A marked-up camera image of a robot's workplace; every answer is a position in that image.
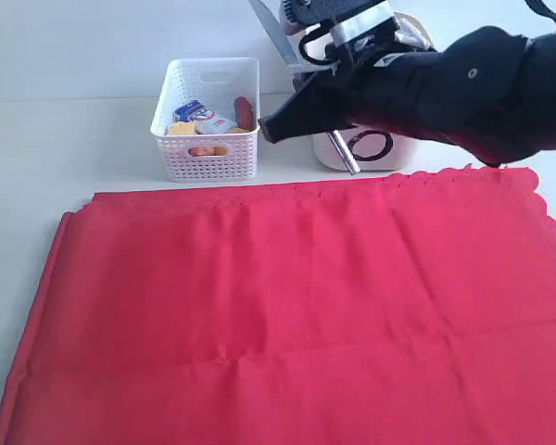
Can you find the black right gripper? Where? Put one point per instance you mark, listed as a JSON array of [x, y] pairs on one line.
[[469, 95]]

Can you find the red sausage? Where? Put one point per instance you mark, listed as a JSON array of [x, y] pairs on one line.
[[244, 114]]

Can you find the yellow lemon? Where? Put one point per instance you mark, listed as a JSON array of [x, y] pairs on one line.
[[238, 130]]

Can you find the silver table knife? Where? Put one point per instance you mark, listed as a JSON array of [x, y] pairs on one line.
[[275, 31]]

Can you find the blue white milk carton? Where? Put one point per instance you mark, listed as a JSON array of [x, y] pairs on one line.
[[206, 120]]

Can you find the yellow cheese wedge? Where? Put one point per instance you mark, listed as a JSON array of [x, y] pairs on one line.
[[182, 128]]

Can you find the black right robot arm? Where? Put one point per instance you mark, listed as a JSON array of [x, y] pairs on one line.
[[540, 84]]

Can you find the cream plastic bin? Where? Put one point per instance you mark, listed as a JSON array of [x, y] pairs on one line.
[[374, 152]]

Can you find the white perforated plastic basket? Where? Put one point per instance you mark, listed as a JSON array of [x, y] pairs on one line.
[[215, 82]]

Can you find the red table cloth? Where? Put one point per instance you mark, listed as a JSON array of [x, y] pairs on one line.
[[411, 309]]

